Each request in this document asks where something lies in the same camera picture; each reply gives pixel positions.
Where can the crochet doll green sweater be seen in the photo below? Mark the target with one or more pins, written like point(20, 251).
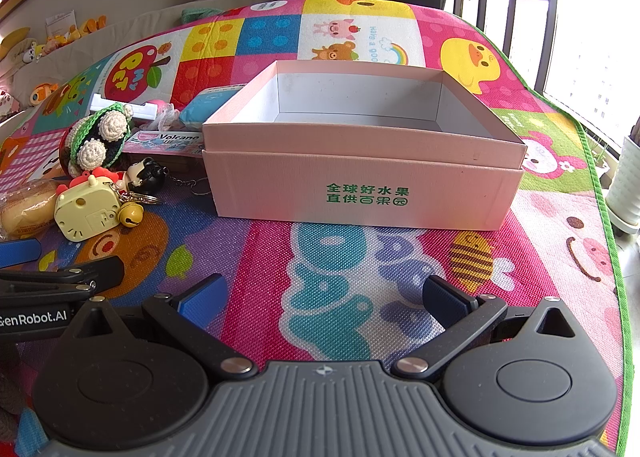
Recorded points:
point(96, 140)

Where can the pink cardboard box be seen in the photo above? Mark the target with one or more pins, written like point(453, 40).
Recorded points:
point(361, 143)

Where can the black haired figurine keychain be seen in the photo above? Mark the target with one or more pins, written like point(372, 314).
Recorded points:
point(145, 179)

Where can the pink pig toy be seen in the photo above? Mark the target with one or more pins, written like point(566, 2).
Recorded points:
point(157, 104)

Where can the yellow cat toy keychain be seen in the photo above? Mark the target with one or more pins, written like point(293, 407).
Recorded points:
point(93, 203)

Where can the colourful cartoon play mat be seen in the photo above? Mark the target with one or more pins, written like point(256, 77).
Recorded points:
point(333, 291)

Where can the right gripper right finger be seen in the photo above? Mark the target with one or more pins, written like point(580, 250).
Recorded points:
point(468, 321)

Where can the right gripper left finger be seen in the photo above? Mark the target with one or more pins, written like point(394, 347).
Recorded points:
point(181, 320)

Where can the teal folded cloth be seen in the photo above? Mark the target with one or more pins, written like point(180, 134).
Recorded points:
point(191, 15)

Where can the bread bun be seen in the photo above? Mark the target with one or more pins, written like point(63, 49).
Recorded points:
point(28, 210)

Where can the blue tissue pack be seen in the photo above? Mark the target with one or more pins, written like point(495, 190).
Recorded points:
point(205, 104)

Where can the volcano labelled packet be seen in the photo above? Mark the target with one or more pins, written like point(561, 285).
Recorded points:
point(175, 143)

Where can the orange clownfish plush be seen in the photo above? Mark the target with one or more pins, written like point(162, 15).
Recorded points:
point(41, 93)

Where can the yellow plush toys row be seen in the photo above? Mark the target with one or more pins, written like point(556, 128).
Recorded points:
point(74, 33)

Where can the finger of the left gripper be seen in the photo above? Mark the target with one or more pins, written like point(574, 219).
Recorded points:
point(15, 252)
point(75, 283)

